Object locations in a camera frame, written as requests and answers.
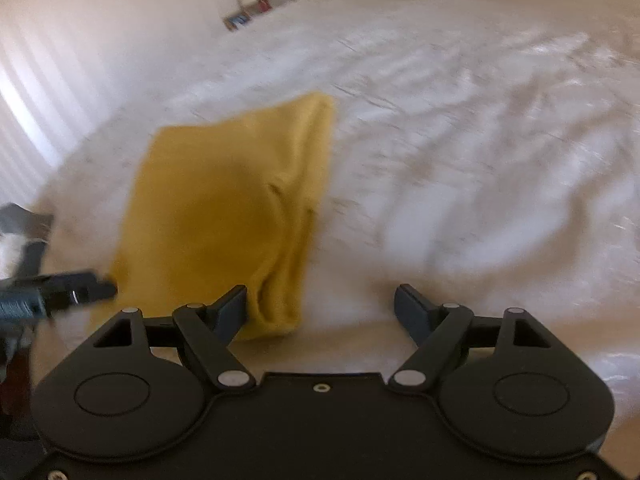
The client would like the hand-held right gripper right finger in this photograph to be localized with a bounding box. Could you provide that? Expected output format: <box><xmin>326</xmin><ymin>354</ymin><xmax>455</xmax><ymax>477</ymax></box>
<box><xmin>387</xmin><ymin>283</ymin><xmax>553</xmax><ymax>394</ymax></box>

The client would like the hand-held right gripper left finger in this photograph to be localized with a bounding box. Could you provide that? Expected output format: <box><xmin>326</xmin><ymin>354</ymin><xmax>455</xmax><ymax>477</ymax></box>
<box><xmin>92</xmin><ymin>284</ymin><xmax>257</xmax><ymax>392</ymax></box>

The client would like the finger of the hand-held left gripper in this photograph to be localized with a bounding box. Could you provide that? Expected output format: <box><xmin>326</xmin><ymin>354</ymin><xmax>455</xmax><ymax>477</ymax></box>
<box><xmin>42</xmin><ymin>270</ymin><xmax>119</xmax><ymax>312</ymax></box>

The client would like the beige bed sheet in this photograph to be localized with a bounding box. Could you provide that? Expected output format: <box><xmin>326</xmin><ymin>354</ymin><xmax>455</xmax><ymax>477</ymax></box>
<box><xmin>30</xmin><ymin>200</ymin><xmax>640</xmax><ymax>480</ymax></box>

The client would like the white fluffy blanket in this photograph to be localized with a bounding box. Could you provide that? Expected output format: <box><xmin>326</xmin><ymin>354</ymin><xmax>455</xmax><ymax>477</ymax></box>
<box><xmin>45</xmin><ymin>0</ymin><xmax>640</xmax><ymax>311</ymax></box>

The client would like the yellow small garment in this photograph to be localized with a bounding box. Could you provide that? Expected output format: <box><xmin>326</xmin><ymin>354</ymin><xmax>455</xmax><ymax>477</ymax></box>
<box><xmin>109</xmin><ymin>91</ymin><xmax>336</xmax><ymax>343</ymax></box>

